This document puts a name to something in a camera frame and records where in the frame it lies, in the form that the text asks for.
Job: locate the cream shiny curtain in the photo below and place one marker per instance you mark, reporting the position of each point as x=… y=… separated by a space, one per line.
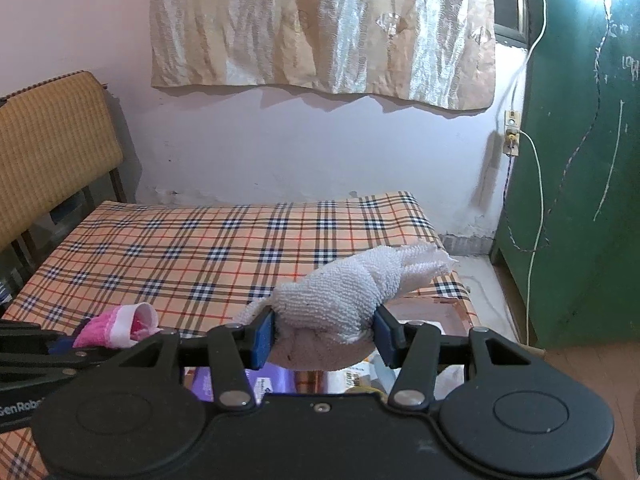
x=325 y=25

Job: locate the wall socket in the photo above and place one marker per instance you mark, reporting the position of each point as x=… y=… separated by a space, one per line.
x=511 y=132

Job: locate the woven straw mat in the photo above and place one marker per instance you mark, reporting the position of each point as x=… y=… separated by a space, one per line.
x=50 y=150

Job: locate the pink knit sock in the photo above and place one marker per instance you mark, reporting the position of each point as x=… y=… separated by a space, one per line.
x=110 y=327

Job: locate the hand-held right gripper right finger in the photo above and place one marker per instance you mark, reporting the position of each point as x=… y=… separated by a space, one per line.
x=385 y=335

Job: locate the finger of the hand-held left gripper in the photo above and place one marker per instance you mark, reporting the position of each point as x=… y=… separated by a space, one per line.
x=60 y=360

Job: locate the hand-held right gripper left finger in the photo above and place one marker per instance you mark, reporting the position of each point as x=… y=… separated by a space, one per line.
x=262 y=340

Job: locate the purple plastic bag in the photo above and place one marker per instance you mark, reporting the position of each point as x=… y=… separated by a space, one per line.
x=275 y=380

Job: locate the plaid bedsheet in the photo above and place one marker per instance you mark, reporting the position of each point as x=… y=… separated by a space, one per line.
x=200 y=260

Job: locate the dark window frame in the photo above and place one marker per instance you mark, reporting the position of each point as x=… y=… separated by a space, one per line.
x=510 y=0

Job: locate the white terry cloth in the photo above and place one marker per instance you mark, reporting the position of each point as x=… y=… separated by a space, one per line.
x=340 y=300

